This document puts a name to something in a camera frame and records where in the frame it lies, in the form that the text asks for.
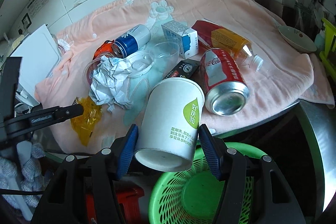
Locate crumpled white paper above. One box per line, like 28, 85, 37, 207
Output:
89, 56, 133, 112

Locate red cola can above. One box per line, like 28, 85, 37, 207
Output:
201, 48, 249, 116

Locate clear plastic cup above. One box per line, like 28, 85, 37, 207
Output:
149, 41, 179, 75

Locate green perforated trash basket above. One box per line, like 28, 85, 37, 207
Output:
148, 141, 268, 224

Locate white microwave oven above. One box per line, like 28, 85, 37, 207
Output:
11, 25, 61, 107

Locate orange drink plastic bottle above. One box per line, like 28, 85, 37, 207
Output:
192, 19, 264, 72

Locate white ceramic bowl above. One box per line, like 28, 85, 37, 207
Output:
278, 26, 317, 53

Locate blue white drink can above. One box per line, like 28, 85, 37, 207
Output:
112, 24, 151, 59

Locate black cigarette box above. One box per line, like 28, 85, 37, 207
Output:
164, 59, 200, 79

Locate lime green dish rack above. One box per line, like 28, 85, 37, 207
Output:
319, 18, 336, 82

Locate clear plastic lid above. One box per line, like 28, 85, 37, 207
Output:
126, 51, 154, 79

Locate white paper cup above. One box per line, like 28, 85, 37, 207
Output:
135, 77, 205, 172

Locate red orange snack wrapper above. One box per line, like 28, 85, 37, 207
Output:
93, 40, 114, 59

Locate pink flower-pattern towel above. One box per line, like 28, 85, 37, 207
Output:
35, 0, 335, 154

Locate yellow plastic wrapper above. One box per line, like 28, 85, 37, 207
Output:
71, 97, 102, 146

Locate white blue milk carton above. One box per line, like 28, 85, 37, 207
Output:
161, 20, 199, 59

